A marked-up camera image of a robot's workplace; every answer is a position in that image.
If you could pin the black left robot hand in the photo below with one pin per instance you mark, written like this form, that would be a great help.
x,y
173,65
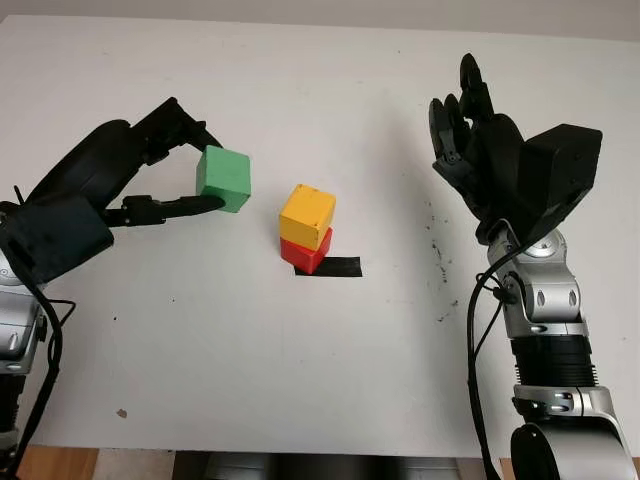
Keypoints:
x,y
95,165

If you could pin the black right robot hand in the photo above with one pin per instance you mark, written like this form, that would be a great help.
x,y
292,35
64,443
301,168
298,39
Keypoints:
x,y
480,150

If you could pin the green wooden block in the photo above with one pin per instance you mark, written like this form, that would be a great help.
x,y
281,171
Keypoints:
x,y
225,175

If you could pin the yellow wooden block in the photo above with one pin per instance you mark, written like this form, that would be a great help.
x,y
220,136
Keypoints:
x,y
305,215

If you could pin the red wooden block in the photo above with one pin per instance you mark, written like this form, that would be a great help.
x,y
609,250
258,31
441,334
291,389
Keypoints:
x,y
305,252

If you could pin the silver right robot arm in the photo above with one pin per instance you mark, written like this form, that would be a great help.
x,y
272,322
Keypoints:
x,y
550,325

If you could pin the black tape strip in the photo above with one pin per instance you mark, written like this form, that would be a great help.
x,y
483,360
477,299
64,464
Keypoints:
x,y
345,266

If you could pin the dark grey robot torso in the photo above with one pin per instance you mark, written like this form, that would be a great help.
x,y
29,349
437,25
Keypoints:
x,y
330,467

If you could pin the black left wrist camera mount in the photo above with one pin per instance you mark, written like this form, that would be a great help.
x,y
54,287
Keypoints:
x,y
50,235

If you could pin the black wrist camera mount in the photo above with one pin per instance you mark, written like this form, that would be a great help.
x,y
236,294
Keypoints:
x,y
565,170
50,235

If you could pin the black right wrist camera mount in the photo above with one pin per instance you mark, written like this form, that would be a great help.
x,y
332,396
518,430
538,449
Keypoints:
x,y
565,170

